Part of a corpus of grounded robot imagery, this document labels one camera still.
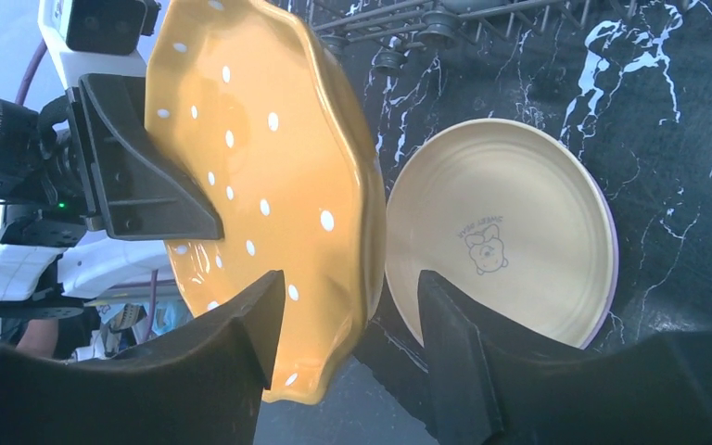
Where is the beige round plate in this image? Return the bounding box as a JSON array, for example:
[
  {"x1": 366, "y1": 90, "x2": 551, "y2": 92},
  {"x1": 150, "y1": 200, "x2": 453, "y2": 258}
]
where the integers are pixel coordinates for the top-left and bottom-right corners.
[{"x1": 386, "y1": 118, "x2": 609, "y2": 348}]

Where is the metal wire dish rack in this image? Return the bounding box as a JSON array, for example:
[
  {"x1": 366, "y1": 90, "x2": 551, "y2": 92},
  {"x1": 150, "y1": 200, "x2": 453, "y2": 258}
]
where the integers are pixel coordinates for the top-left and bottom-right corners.
[{"x1": 270, "y1": 0, "x2": 701, "y2": 75}]

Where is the yellow plate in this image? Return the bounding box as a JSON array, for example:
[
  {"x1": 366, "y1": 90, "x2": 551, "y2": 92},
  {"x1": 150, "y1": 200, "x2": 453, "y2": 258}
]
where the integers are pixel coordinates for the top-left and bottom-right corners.
[{"x1": 145, "y1": 1, "x2": 386, "y2": 404}]

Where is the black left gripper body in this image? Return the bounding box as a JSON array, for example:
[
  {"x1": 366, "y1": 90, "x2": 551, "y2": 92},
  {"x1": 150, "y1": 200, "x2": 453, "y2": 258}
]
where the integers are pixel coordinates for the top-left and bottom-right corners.
[{"x1": 0, "y1": 95, "x2": 92, "y2": 246}]

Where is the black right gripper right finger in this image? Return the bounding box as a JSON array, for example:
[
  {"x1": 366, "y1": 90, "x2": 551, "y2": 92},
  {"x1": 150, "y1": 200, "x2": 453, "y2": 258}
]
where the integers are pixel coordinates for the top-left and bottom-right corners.
[{"x1": 417, "y1": 270, "x2": 712, "y2": 444}]

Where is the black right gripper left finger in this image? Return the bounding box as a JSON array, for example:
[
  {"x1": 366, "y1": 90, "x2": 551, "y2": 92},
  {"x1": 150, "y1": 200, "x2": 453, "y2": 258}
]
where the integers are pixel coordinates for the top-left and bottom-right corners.
[{"x1": 0, "y1": 271, "x2": 285, "y2": 444}]

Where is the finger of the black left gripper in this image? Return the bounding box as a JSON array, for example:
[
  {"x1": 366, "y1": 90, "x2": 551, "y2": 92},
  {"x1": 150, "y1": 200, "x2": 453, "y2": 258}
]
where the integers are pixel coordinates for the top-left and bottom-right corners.
[{"x1": 78, "y1": 73, "x2": 223, "y2": 241}]

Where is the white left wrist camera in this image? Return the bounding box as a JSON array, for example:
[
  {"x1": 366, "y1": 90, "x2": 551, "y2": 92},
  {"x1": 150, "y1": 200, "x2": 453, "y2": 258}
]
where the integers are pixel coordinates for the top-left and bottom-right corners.
[{"x1": 37, "y1": 0, "x2": 162, "y2": 89}]

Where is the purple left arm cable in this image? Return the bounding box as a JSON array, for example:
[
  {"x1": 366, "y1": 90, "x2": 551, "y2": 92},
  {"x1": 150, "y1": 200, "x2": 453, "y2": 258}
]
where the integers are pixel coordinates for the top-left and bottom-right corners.
[{"x1": 0, "y1": 39, "x2": 160, "y2": 345}]

